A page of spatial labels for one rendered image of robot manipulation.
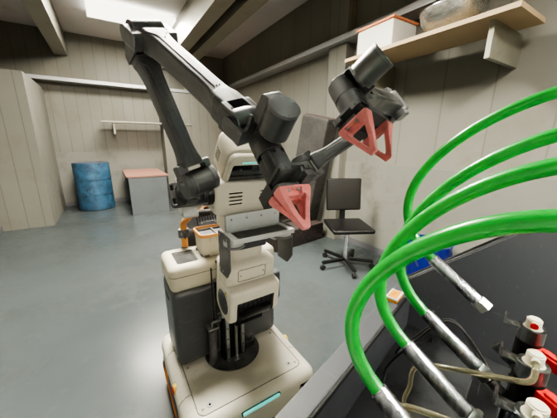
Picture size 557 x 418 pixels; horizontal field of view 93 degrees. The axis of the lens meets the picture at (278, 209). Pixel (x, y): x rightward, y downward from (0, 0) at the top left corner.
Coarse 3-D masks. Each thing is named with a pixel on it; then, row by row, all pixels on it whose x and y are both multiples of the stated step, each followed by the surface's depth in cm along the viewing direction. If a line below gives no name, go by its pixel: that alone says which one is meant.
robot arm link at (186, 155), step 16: (128, 48) 67; (128, 64) 71; (144, 64) 68; (144, 80) 71; (160, 80) 70; (160, 96) 70; (160, 112) 72; (176, 112) 73; (176, 128) 73; (176, 144) 74; (192, 144) 76; (192, 160) 75; (208, 160) 79; (176, 176) 77; (192, 176) 75; (192, 192) 75
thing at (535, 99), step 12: (528, 96) 32; (540, 96) 31; (552, 96) 30; (504, 108) 33; (516, 108) 32; (528, 108) 32; (480, 120) 35; (492, 120) 34; (468, 132) 36; (444, 144) 38; (456, 144) 37; (432, 156) 39; (444, 156) 39; (420, 168) 41; (420, 180) 41; (408, 192) 42; (408, 204) 43; (408, 216) 43
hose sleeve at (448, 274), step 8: (432, 264) 42; (440, 264) 41; (440, 272) 41; (448, 272) 40; (448, 280) 41; (456, 280) 40; (464, 280) 40; (456, 288) 40; (464, 288) 39; (472, 288) 39; (464, 296) 39; (472, 296) 39; (480, 296) 39
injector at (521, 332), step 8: (520, 328) 36; (528, 328) 35; (544, 328) 35; (520, 336) 36; (528, 336) 35; (536, 336) 34; (544, 336) 34; (496, 344) 38; (520, 344) 36; (528, 344) 35; (536, 344) 34; (496, 352) 38; (520, 352) 36; (504, 360) 37; (512, 368) 37
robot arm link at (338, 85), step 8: (344, 72) 55; (352, 72) 53; (336, 80) 55; (344, 80) 54; (352, 80) 54; (360, 80) 53; (328, 88) 57; (336, 88) 55; (344, 88) 53; (352, 88) 53; (336, 96) 55; (336, 104) 56
